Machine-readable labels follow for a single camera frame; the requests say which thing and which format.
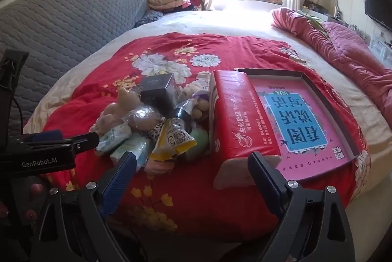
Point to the person's left hand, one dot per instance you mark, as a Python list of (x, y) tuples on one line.
[(36, 188)]

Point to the yellow snack packet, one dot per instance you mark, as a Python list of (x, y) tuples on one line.
[(174, 139)]

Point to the light green soft ball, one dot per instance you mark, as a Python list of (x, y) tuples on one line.
[(199, 139)]

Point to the shallow cardboard box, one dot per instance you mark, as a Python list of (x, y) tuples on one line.
[(330, 109)]

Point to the mint green packet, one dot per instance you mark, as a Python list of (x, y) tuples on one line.
[(134, 147)]

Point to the cluttered dresser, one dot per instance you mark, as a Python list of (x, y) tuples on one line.
[(315, 9)]

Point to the black and silver packet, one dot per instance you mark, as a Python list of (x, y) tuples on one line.
[(183, 110)]

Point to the cream bed sheet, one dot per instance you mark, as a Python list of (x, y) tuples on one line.
[(232, 23)]

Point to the pink floral packet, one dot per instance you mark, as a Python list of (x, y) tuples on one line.
[(157, 166)]

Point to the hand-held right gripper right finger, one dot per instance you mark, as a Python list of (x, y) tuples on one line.
[(265, 182)]

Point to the red floral blanket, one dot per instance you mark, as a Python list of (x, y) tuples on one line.
[(190, 207)]

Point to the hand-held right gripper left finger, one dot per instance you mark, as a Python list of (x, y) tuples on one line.
[(120, 181)]

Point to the pink printed book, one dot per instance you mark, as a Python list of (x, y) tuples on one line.
[(300, 115)]

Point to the beige plush bear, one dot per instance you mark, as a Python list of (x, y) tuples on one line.
[(127, 99)]

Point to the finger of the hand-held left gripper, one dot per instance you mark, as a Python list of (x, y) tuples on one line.
[(85, 140), (46, 136)]

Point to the dark patterned pillow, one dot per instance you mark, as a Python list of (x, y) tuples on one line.
[(150, 17)]

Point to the black box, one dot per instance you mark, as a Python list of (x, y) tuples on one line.
[(157, 90)]

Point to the pink quilt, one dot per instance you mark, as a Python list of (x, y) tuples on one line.
[(343, 47)]

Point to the black flat television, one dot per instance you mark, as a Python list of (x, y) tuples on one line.
[(378, 6)]

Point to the white and blue packet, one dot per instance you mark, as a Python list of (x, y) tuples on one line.
[(113, 138)]

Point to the clear plastic bag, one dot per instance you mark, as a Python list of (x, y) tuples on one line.
[(144, 118)]

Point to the leopard print cloth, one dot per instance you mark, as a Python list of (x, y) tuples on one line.
[(156, 131)]

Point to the white cabinet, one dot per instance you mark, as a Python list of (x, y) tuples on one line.
[(381, 47)]

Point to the grey quilted headboard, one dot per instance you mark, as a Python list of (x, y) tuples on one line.
[(67, 29)]

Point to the red tissue pack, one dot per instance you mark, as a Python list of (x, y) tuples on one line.
[(235, 124)]

